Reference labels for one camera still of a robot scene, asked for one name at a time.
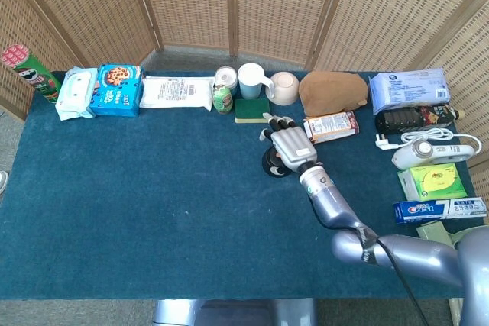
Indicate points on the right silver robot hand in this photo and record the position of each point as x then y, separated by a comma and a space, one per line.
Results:
296, 146

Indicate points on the green chips can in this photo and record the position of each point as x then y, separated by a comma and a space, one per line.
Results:
38, 78

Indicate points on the brown plush capybara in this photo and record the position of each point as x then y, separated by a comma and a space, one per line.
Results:
332, 91

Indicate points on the blue cookie box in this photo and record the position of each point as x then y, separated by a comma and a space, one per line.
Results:
114, 93

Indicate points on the green matryoshka doll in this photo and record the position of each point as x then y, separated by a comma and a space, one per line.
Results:
222, 101

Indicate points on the grey shoe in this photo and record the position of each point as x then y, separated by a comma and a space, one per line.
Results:
3, 183

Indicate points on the blue white toothpaste box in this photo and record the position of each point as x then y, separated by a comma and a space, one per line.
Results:
439, 209

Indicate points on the white flat plastic package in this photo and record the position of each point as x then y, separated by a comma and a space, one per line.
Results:
172, 93

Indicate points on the light purple paper package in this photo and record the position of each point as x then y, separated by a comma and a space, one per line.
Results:
409, 91

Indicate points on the white handheld appliance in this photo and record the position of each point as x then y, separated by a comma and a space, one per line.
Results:
420, 150

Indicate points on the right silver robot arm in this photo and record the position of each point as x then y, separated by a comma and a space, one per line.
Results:
332, 204

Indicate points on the blue table cloth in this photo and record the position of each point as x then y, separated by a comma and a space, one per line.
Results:
153, 188

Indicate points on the brown yellow snack box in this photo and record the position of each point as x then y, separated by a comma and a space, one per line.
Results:
332, 127

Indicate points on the light blue white pitcher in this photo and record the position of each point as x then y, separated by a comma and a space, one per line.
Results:
250, 81

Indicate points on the white wet wipes pack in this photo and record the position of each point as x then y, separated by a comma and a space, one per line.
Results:
76, 93

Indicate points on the green tissue box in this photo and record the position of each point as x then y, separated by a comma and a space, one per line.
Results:
431, 183

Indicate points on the pale green object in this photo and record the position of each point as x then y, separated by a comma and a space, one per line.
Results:
435, 232

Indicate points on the black lid orange knob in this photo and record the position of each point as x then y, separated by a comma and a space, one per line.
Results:
276, 155

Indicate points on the green yellow sponge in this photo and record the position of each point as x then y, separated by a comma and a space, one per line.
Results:
250, 110

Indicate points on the cream bowl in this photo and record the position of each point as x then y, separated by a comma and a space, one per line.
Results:
284, 87

